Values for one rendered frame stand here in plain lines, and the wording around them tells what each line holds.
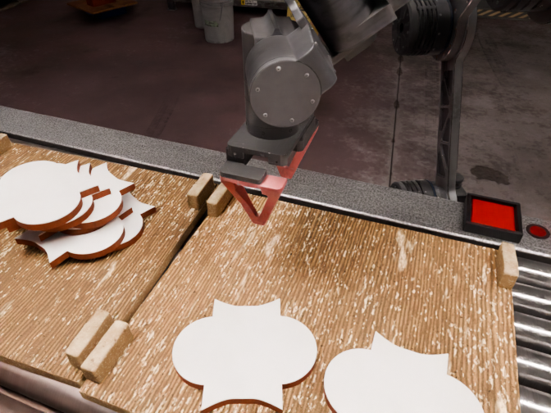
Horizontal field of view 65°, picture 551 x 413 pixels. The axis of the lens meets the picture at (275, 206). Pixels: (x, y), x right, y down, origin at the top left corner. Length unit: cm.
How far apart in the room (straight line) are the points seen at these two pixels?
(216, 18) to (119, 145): 326
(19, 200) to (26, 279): 10
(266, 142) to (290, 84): 11
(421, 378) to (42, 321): 41
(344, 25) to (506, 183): 219
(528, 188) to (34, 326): 234
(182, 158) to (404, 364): 52
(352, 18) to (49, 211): 41
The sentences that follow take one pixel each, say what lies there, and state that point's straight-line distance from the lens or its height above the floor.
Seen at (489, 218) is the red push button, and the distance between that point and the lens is 71.
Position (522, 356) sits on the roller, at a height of 92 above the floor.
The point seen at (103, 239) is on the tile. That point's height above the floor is 96.
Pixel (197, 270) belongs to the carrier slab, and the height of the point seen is 94.
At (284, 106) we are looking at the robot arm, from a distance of 36.
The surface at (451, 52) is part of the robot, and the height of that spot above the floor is 83.
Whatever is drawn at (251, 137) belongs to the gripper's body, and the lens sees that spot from 46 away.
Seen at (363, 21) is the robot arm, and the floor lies 123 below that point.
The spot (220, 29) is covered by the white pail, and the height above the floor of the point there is 12.
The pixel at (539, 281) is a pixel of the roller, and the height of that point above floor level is 91.
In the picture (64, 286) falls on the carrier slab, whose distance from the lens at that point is 60.
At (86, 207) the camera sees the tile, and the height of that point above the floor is 99.
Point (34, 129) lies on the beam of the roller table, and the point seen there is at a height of 92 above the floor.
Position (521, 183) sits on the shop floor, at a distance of 260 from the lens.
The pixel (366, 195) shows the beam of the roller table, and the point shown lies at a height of 91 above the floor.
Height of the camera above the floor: 135
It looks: 40 degrees down
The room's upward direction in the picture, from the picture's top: straight up
